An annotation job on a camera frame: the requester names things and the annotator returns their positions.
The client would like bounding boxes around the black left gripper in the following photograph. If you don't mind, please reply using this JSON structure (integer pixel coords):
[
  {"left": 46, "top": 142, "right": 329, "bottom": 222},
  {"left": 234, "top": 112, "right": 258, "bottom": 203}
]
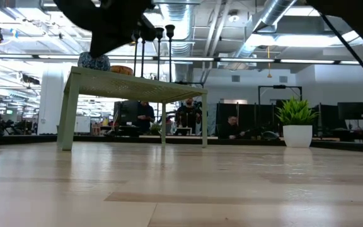
[{"left": 54, "top": 0, "right": 157, "bottom": 59}]

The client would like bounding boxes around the green perforated metal riser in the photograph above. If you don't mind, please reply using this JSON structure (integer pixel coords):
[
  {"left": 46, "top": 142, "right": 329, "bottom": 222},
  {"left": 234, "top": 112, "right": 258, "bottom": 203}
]
[{"left": 56, "top": 66, "right": 209, "bottom": 151}]

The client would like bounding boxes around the black background monitor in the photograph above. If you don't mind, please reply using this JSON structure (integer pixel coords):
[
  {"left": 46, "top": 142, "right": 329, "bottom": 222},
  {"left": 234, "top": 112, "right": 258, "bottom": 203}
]
[
  {"left": 113, "top": 100, "right": 139, "bottom": 127},
  {"left": 337, "top": 102, "right": 363, "bottom": 121}
]

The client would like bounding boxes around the person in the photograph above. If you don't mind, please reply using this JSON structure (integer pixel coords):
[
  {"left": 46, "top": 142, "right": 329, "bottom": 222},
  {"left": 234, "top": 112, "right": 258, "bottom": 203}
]
[
  {"left": 218, "top": 115, "right": 247, "bottom": 140},
  {"left": 174, "top": 97, "right": 203, "bottom": 136},
  {"left": 136, "top": 100, "right": 156, "bottom": 135}
]

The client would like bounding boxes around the small background plant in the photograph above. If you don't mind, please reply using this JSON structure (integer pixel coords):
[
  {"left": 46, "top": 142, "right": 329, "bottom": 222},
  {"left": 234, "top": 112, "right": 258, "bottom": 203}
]
[{"left": 149, "top": 122, "right": 162, "bottom": 136}]

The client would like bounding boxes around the green plant in white pot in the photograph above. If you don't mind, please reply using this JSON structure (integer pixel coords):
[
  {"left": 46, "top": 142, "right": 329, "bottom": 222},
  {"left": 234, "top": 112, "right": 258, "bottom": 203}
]
[{"left": 275, "top": 96, "right": 320, "bottom": 149}]

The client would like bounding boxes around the black aluminium table frame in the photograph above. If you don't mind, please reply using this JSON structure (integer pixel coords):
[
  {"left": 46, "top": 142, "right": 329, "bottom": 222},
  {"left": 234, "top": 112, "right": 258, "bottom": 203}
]
[{"left": 0, "top": 133, "right": 363, "bottom": 154}]

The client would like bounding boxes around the black partition wall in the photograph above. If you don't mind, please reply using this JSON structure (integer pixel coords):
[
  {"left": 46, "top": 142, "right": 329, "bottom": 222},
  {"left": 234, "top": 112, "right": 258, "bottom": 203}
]
[{"left": 216, "top": 103, "right": 279, "bottom": 141}]

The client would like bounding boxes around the black stand frame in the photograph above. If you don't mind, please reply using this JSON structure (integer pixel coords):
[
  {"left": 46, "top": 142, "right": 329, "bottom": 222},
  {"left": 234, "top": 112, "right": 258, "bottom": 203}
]
[{"left": 257, "top": 84, "right": 303, "bottom": 107}]

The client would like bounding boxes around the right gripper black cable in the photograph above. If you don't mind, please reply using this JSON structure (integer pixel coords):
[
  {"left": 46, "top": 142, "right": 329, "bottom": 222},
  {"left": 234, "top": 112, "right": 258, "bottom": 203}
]
[{"left": 320, "top": 14, "right": 363, "bottom": 93}]

